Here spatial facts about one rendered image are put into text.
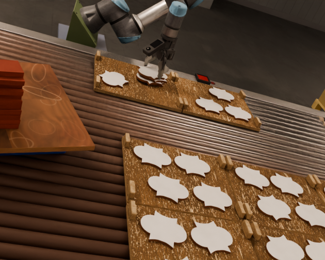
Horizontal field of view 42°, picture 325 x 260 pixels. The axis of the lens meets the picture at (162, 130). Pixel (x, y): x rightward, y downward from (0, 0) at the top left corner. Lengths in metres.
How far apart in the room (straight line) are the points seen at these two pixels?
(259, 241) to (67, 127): 0.72
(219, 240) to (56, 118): 0.64
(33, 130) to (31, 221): 0.27
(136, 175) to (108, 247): 0.33
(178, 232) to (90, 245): 0.27
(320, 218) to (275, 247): 0.33
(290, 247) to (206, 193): 0.32
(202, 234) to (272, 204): 0.39
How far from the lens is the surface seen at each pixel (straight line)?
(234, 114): 2.11
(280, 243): 1.49
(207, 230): 1.36
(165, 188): 1.43
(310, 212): 1.73
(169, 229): 1.30
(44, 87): 1.55
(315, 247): 1.58
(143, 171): 1.48
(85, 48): 2.26
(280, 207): 1.64
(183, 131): 1.84
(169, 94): 2.05
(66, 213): 1.26
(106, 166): 1.47
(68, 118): 1.42
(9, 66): 1.25
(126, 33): 2.38
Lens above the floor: 1.80
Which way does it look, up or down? 30 degrees down
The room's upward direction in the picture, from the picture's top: 23 degrees clockwise
